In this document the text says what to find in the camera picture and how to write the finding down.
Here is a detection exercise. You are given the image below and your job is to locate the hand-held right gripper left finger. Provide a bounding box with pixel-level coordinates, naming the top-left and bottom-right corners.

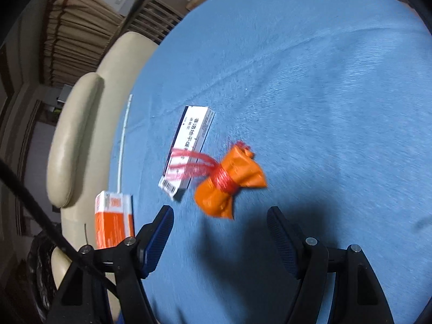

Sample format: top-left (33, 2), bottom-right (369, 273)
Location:
top-left (45, 204), bottom-right (175, 324)

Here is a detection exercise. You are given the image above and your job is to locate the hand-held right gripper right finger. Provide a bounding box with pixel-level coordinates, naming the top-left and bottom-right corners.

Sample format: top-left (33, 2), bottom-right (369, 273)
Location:
top-left (266, 206), bottom-right (395, 324)

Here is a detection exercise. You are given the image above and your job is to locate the orange packet with red string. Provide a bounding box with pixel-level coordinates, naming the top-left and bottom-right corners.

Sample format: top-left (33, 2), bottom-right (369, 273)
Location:
top-left (167, 140), bottom-right (268, 220)

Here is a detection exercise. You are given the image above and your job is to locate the orange and white carton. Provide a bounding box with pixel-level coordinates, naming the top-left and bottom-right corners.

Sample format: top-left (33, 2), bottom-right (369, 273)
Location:
top-left (94, 191), bottom-right (136, 251)

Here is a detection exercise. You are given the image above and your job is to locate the white and blue carton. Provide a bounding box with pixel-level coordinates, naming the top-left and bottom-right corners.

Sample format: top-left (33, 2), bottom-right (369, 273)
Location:
top-left (158, 105), bottom-right (216, 203)

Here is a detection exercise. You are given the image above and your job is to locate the cream leather sofa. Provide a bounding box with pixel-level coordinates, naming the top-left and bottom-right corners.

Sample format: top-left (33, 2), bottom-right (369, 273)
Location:
top-left (46, 31), bottom-right (159, 311)

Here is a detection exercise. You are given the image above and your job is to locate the blue tablecloth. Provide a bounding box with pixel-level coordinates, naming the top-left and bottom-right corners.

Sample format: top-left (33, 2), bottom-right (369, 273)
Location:
top-left (108, 0), bottom-right (432, 324)

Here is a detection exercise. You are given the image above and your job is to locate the small white appliance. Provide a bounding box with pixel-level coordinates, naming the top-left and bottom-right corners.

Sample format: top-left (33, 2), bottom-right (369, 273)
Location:
top-left (57, 84), bottom-right (73, 105)

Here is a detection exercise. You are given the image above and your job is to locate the beige pleated curtain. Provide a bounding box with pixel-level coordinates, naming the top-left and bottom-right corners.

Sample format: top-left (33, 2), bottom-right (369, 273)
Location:
top-left (40, 0), bottom-right (125, 88)

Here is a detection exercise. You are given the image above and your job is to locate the wooden slatted crib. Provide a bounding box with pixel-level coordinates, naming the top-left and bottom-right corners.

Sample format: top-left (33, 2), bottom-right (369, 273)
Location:
top-left (121, 0), bottom-right (193, 44)

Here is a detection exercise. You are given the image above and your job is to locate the thin white cable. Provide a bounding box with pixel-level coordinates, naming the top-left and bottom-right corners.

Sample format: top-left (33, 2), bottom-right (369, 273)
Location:
top-left (116, 94), bottom-right (133, 193)

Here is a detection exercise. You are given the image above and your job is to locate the black cable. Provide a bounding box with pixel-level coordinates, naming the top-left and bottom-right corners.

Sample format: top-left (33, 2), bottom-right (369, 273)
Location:
top-left (0, 158), bottom-right (119, 294)

